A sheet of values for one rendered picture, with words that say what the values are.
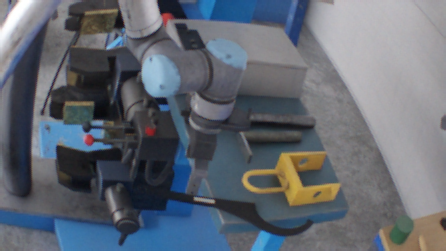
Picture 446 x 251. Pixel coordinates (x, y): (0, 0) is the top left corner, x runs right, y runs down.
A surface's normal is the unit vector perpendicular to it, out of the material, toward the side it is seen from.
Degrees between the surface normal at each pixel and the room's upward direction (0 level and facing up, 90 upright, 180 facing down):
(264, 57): 0
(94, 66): 0
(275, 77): 90
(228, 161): 0
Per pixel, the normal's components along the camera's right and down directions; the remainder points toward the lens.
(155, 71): -0.79, 0.19
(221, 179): 0.24, -0.78
